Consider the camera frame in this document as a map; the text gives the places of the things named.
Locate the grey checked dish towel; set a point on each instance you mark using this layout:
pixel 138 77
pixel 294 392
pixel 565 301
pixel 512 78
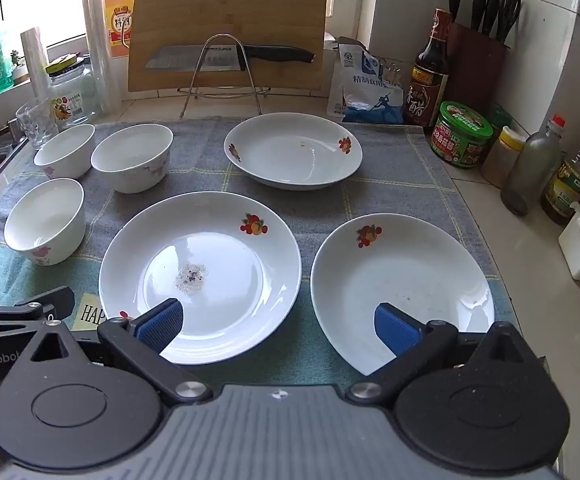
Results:
pixel 399 195

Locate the dark soy sauce bottle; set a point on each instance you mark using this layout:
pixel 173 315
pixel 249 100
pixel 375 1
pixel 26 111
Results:
pixel 427 80

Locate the bamboo cutting board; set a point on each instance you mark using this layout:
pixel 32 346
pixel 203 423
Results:
pixel 230 5

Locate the orange cooking wine bottle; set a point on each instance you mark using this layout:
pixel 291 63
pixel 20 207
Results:
pixel 120 10

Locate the yellow-lidded spice jar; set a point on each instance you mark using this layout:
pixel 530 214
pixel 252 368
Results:
pixel 502 160

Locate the blue and white salt bag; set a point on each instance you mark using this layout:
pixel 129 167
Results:
pixel 364 90

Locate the black kitchen scissors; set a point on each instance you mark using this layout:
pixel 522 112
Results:
pixel 508 12

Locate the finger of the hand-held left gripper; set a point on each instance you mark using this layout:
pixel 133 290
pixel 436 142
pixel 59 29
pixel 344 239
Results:
pixel 45 299

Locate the glass jar green lid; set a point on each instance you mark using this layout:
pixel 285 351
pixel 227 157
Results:
pixel 72 95

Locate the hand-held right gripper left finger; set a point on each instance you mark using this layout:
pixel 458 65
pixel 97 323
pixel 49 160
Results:
pixel 162 321

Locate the brown knife block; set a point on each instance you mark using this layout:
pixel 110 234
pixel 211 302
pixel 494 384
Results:
pixel 474 70

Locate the cooking oil bottle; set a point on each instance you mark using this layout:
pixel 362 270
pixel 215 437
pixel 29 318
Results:
pixel 569 185

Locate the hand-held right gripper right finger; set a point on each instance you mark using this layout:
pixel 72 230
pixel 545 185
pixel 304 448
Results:
pixel 394 325

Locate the white plate with fruit print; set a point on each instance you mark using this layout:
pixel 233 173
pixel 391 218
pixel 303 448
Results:
pixel 292 152
pixel 220 260
pixel 399 265

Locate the grey bottle with red cap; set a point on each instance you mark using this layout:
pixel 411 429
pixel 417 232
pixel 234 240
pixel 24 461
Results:
pixel 529 170

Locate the green sauce tub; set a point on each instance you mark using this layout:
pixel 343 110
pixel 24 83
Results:
pixel 459 135

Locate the clear drinking glass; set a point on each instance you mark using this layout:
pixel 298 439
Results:
pixel 35 122

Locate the stainless steel sink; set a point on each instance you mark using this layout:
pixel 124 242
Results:
pixel 0 152

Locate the small potted plant figurine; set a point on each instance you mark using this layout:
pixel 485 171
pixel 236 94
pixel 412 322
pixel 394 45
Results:
pixel 17 59

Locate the white bowl with pink flower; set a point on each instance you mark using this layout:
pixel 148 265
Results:
pixel 45 225
pixel 132 160
pixel 65 152

